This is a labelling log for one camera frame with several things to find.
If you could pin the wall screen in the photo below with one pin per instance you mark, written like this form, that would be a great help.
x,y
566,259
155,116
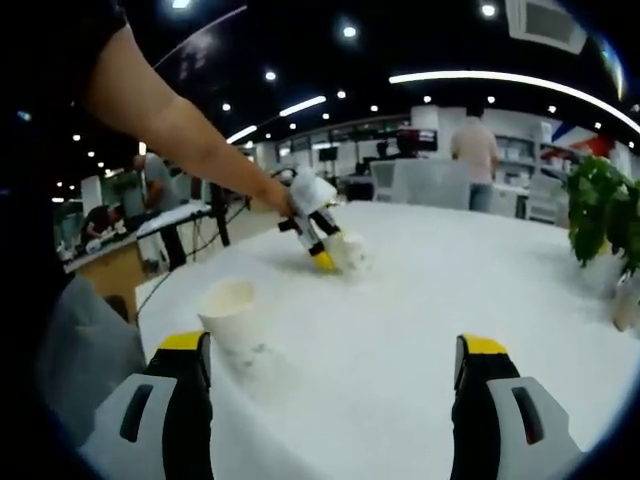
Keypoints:
x,y
417,137

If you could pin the brown wooden desk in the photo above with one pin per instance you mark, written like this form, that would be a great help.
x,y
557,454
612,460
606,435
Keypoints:
x,y
110,270

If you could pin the long curved light strip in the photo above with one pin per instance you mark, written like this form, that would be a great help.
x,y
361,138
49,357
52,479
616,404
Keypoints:
x,y
500,79

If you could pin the ceiling air conditioner vent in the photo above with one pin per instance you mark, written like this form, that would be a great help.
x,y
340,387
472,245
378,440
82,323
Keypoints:
x,y
545,25

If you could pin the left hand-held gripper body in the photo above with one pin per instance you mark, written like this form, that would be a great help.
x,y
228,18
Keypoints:
x,y
312,192

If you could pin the white desktop machine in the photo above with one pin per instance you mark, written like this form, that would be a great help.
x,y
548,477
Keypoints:
x,y
385,180

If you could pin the grey mesh office chair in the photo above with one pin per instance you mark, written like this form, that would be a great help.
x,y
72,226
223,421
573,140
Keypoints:
x,y
90,350

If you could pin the pile of paper cups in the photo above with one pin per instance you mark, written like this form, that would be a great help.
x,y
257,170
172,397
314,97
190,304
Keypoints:
x,y
352,252

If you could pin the white wall shelves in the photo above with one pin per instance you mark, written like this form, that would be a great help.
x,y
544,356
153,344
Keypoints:
x,y
517,160

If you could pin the white paper cup green print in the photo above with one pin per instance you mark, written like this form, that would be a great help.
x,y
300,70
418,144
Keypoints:
x,y
232,320

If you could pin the small glass jar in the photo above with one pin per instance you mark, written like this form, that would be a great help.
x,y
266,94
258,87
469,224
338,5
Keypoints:
x,y
627,305

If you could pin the white table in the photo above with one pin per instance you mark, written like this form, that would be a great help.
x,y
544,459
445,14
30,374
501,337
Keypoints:
x,y
400,310

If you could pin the black floor stand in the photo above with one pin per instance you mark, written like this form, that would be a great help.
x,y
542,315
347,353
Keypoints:
x,y
220,215

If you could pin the grey desk partition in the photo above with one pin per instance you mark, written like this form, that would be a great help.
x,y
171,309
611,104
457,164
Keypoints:
x,y
425,182

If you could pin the red blue wall graphic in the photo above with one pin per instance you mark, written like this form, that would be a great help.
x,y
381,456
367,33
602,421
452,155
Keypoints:
x,y
582,137

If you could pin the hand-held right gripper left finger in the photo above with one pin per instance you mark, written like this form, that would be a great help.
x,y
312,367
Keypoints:
x,y
195,430

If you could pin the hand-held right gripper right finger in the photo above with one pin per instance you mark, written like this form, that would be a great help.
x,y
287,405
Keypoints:
x,y
475,440

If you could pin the potted green plant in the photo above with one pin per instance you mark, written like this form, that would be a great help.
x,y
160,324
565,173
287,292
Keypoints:
x,y
600,210

